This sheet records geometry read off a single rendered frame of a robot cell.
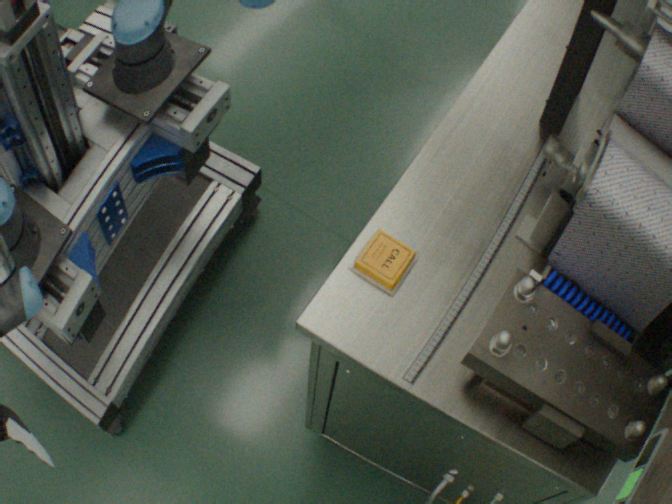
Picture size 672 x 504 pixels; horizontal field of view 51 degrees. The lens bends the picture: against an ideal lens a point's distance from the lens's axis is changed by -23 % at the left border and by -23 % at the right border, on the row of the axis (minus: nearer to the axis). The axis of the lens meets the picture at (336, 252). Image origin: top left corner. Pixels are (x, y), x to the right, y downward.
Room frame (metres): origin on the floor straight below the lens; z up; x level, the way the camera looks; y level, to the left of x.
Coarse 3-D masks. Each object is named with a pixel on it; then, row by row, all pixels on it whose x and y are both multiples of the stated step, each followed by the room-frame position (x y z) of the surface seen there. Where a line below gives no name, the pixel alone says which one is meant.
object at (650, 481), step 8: (664, 416) 0.24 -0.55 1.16; (664, 424) 0.22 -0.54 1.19; (656, 432) 0.22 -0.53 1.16; (664, 440) 0.19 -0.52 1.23; (664, 448) 0.17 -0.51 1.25; (656, 456) 0.16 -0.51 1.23; (664, 456) 0.16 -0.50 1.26; (656, 464) 0.15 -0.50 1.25; (664, 464) 0.14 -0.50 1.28; (648, 472) 0.14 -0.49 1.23; (656, 472) 0.13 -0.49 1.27; (664, 472) 0.13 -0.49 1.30; (648, 480) 0.12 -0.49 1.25; (656, 480) 0.12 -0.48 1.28; (664, 480) 0.11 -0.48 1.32; (640, 488) 0.11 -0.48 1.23; (648, 488) 0.11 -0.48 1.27; (656, 488) 0.10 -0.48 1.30; (664, 488) 0.10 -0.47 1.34; (640, 496) 0.10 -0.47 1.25; (648, 496) 0.09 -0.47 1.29; (656, 496) 0.09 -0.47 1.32; (664, 496) 0.08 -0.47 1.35
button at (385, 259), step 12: (372, 240) 0.58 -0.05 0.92; (384, 240) 0.58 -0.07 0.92; (396, 240) 0.58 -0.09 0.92; (372, 252) 0.56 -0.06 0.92; (384, 252) 0.56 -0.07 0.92; (396, 252) 0.56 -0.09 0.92; (408, 252) 0.57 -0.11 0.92; (360, 264) 0.54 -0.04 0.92; (372, 264) 0.54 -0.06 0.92; (384, 264) 0.54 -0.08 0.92; (396, 264) 0.54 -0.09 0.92; (408, 264) 0.55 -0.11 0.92; (372, 276) 0.53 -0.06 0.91; (384, 276) 0.52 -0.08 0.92; (396, 276) 0.52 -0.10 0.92
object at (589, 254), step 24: (576, 216) 0.53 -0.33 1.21; (576, 240) 0.53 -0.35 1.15; (600, 240) 0.51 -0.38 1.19; (576, 264) 0.51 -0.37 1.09; (600, 264) 0.50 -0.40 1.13; (624, 264) 0.48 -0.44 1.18; (600, 288) 0.49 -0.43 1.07; (624, 288) 0.47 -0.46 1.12; (648, 288) 0.45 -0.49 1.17; (624, 312) 0.45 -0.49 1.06; (648, 312) 0.44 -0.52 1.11
